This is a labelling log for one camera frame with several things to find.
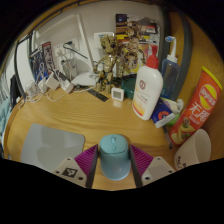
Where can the small blue white box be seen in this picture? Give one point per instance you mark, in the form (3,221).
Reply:
(161,115)

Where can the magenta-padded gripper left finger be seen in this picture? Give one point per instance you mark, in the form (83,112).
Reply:
(68,171)

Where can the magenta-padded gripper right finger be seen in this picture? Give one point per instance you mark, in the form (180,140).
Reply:
(156,170)

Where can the blue model kit box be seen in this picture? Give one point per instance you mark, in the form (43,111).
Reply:
(41,60)

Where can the green white tissue pack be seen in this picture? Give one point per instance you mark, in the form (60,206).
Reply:
(176,106)

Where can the white desk lamp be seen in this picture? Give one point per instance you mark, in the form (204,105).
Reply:
(84,79)

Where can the grey mouse pad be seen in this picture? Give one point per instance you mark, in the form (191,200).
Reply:
(50,146)

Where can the white charger block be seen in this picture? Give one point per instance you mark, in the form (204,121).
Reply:
(52,81)
(67,86)

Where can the dark grey metal desk frame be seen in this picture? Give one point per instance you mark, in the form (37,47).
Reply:
(188,53)

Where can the dark green round tin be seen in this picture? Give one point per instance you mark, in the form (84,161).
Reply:
(128,89)

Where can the brown tree figure toy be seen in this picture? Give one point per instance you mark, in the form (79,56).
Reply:
(107,66)

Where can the clear plastic cup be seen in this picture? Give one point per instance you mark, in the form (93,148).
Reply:
(31,88)

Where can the white wall box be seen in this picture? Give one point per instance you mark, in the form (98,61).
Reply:
(101,40)

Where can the black flat strip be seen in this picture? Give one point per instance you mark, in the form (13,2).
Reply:
(98,95)

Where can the white lotion bottle red cap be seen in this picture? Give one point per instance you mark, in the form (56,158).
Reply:
(146,93)

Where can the black bag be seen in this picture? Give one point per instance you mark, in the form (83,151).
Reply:
(14,91)

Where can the light blue computer mouse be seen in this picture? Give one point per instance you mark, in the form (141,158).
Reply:
(114,160)

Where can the dark pen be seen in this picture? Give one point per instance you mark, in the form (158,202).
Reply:
(167,136)

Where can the red chips can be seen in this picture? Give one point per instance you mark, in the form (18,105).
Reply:
(196,106)

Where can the small white cube clock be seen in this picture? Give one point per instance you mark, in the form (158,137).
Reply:
(118,94)

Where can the white wall socket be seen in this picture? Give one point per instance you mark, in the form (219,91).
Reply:
(60,50)

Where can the printed figure box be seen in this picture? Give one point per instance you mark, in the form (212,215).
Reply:
(140,30)

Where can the blue spray bottle white nozzle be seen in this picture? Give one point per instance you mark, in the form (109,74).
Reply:
(170,73)

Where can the teal blanket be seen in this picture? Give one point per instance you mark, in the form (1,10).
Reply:
(3,113)

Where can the metal cup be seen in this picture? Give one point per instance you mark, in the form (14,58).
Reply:
(70,69)

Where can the white mug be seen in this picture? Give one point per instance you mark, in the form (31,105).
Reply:
(191,151)

